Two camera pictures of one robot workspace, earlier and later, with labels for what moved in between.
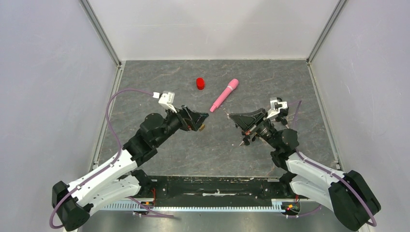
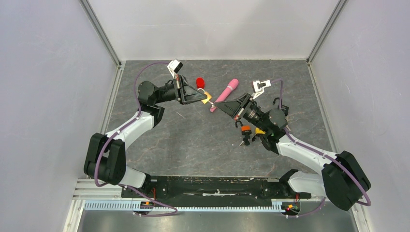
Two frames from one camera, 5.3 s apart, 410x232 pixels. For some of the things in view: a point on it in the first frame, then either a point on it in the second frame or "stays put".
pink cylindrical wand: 231,86 stays put
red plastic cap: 200,83 stays put
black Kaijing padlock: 283,112 stays put
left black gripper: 190,120 to 184,93
